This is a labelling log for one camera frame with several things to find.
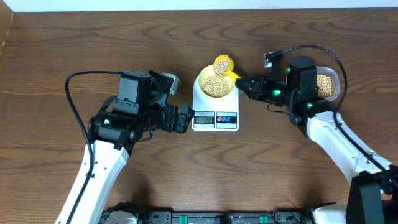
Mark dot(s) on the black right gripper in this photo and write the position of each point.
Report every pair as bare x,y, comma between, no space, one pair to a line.
256,93

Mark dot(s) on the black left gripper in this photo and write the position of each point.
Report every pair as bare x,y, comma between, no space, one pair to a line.
180,124

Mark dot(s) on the yellow plastic measuring scoop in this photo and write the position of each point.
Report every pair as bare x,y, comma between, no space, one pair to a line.
223,67

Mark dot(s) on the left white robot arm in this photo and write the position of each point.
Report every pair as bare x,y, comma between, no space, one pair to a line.
139,107

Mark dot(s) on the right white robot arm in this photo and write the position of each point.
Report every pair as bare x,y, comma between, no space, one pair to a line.
372,178

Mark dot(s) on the white digital kitchen scale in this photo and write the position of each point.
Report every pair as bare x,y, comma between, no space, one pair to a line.
215,114

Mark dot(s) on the yellow plastic bowl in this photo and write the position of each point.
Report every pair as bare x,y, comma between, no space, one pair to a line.
206,72

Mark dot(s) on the soybeans in bowl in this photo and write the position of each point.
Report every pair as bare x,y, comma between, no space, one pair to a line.
216,86

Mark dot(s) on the soybeans in container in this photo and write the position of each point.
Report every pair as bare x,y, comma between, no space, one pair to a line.
324,86

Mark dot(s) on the clear plastic bean container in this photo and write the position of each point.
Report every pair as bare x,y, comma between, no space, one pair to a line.
335,81

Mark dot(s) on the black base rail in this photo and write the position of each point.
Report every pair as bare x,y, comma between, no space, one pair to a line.
127,212

